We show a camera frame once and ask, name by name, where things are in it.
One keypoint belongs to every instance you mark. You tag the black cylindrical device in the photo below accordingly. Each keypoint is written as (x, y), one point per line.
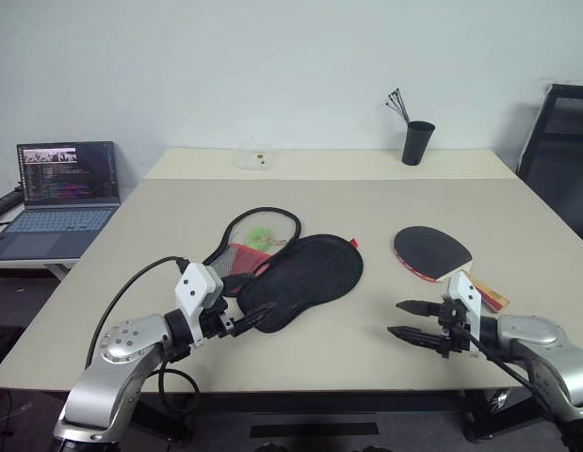
(4, 205)

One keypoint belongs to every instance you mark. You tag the black red paddle case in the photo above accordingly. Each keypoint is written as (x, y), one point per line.
(310, 268)

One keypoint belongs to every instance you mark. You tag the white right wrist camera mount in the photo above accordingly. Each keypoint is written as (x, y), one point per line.
(465, 292)

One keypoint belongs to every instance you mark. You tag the clear plastic container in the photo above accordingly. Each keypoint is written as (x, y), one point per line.
(253, 160)

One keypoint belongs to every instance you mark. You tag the grey open laptop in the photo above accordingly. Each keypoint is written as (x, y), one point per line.
(65, 221)

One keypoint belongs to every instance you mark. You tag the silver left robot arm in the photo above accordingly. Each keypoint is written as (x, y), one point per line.
(126, 339)

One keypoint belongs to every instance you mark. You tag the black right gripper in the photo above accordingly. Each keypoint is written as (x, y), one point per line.
(448, 313)

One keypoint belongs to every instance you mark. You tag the black mesh office chair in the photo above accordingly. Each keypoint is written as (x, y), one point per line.
(564, 141)

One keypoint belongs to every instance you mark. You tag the black table frame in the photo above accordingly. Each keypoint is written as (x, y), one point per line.
(319, 402)

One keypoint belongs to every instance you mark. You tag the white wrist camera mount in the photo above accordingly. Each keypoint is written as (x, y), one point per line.
(194, 285)
(465, 292)

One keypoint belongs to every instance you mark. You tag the black plastic cup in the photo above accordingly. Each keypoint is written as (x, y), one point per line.
(417, 143)

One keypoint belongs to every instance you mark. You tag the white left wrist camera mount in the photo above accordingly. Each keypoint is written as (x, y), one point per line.
(194, 285)

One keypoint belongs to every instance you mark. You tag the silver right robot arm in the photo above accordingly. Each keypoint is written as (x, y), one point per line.
(531, 332)

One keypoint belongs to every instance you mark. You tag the black table tennis paddle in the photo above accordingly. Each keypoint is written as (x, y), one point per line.
(427, 247)

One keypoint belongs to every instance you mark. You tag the small green round object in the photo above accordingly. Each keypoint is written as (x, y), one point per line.
(259, 235)

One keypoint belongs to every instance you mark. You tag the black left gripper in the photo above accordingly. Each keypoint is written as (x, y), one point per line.
(216, 324)

